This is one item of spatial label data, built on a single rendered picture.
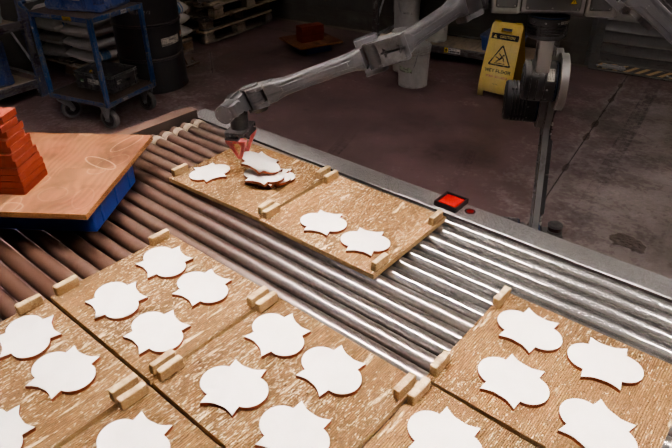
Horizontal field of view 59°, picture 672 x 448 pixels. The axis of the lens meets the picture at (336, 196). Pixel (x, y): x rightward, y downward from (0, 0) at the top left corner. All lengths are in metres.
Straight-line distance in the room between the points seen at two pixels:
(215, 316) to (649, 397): 0.91
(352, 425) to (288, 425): 0.12
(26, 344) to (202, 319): 0.37
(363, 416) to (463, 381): 0.22
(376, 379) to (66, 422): 0.59
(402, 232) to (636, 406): 0.71
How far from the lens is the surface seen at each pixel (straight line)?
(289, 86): 1.78
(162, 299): 1.50
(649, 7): 1.68
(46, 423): 1.31
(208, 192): 1.90
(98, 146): 2.07
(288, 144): 2.22
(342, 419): 1.19
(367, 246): 1.59
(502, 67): 5.24
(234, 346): 1.34
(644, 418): 1.31
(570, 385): 1.32
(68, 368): 1.38
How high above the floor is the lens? 1.86
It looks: 30 degrees down
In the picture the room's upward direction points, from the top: 1 degrees counter-clockwise
